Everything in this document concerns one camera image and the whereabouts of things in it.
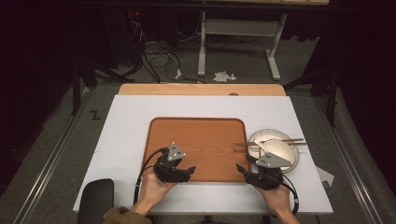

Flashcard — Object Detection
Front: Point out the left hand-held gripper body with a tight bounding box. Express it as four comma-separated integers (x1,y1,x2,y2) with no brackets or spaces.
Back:
153,142,189,184

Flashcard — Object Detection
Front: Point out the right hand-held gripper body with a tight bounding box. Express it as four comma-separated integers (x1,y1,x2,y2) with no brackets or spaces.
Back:
245,151,294,191

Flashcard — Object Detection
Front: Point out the person's right hand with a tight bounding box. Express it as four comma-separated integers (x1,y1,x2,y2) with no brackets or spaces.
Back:
253,182,293,217

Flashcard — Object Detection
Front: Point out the person's left hand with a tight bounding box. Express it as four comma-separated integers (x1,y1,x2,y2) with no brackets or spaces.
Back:
137,168,179,216

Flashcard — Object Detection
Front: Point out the white spoon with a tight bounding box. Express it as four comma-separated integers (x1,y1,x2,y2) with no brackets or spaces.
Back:
253,138,268,156

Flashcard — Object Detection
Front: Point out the small white plate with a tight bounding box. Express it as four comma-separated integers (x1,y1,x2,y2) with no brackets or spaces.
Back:
260,138,301,175

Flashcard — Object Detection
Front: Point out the large white plate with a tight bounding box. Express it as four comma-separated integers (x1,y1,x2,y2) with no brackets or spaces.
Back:
247,128,292,161

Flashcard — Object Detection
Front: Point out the wooden tray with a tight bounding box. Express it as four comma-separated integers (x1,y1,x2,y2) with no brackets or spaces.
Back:
142,117,249,184

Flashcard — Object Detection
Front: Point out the wooden chopstick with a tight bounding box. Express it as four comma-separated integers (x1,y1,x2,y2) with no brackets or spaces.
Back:
236,137,304,147
246,141,308,147

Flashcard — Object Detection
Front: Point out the white table board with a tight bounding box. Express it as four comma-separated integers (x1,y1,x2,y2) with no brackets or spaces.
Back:
72,94,334,217

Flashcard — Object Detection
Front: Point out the grey paper arrow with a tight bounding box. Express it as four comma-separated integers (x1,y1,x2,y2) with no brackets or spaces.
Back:
315,165,336,188

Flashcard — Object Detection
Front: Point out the olive brown sleeve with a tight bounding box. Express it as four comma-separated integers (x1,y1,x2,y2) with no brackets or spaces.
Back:
102,206,153,224

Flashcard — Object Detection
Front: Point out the black chair back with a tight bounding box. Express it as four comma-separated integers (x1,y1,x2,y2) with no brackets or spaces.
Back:
77,177,116,224

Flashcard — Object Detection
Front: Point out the wooden table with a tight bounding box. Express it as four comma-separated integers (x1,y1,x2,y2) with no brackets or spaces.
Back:
118,82,287,97

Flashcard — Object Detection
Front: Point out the crumpled white paper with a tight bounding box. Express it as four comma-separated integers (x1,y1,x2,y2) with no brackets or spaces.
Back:
212,70,237,84

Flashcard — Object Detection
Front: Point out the black metal stand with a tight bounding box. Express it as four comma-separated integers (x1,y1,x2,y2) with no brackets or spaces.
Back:
282,61,341,128
70,58,135,117

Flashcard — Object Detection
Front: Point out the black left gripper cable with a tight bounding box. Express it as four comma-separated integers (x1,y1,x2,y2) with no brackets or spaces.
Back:
133,147,168,207

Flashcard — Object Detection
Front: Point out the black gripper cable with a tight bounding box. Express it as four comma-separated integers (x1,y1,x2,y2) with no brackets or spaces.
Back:
268,172,300,216
133,147,168,207

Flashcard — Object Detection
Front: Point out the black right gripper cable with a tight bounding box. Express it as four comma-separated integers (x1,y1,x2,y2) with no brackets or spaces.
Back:
268,172,300,216

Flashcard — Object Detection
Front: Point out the metal floor rail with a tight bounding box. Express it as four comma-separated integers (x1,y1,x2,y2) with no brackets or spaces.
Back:
312,95,388,224
11,86,95,224

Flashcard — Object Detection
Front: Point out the tangle of floor cables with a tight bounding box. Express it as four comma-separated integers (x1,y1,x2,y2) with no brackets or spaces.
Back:
129,11,207,85

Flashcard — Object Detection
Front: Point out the white desk frame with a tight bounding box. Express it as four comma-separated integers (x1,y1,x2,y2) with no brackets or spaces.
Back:
197,10,290,82

